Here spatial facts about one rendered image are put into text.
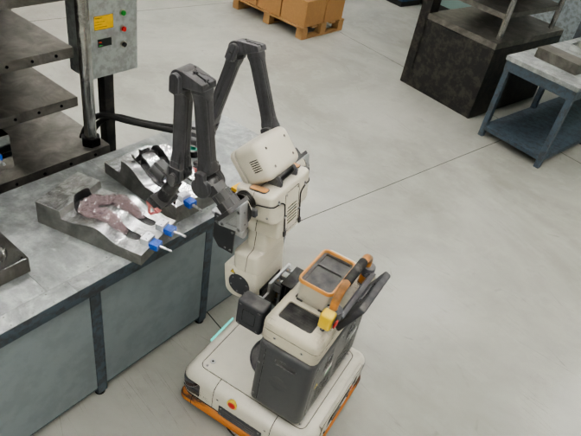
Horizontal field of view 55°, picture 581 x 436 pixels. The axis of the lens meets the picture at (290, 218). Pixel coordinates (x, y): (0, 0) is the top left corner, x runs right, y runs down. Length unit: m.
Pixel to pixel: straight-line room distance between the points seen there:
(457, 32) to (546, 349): 3.38
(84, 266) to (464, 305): 2.34
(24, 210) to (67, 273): 0.44
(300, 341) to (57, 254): 1.01
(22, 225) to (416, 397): 2.06
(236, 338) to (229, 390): 0.29
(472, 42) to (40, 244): 4.56
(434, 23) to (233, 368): 4.43
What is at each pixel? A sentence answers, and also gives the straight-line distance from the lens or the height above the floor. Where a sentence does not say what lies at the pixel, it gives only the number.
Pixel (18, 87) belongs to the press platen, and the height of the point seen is 1.04.
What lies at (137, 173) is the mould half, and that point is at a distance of 2.61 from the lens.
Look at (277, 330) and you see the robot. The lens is 2.13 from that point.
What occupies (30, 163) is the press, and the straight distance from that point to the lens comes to 2.94.
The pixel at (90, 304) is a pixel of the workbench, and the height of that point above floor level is 0.63.
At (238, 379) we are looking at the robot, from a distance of 2.61.
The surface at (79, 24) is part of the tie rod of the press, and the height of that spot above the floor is 1.41.
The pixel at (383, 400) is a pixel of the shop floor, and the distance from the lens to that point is 3.05.
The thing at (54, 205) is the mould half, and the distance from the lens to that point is 2.45.
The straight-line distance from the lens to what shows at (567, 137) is 6.11.
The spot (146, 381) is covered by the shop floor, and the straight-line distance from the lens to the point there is 2.94.
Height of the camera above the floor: 2.39
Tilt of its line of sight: 37 degrees down
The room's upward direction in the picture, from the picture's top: 11 degrees clockwise
